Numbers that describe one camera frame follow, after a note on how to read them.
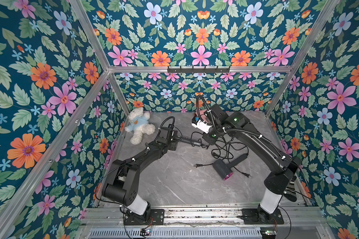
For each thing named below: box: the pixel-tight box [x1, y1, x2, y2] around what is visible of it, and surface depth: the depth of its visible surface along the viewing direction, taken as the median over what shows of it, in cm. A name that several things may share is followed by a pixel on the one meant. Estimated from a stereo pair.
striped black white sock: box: [283, 180, 298, 203], surface depth 83 cm
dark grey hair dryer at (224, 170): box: [212, 153, 248, 181], surface depth 88 cm
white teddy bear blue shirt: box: [124, 107, 156, 145], surface depth 106 cm
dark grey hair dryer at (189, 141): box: [176, 136, 203, 147], surface depth 90 cm
